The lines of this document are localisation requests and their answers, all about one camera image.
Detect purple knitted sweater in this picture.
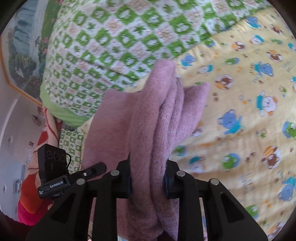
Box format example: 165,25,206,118
82,59,210,240

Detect red white floral blanket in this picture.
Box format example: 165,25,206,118
17,107,62,226

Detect green white checkered pillow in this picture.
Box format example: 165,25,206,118
59,128,84,174

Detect yellow bear print bedsheet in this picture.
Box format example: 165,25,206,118
77,7,296,241

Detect green white checkered quilt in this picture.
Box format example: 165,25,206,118
40,1,268,127

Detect framed landscape painting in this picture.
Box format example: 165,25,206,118
1,0,63,105

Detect black camera box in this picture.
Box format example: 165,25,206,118
38,144,69,184

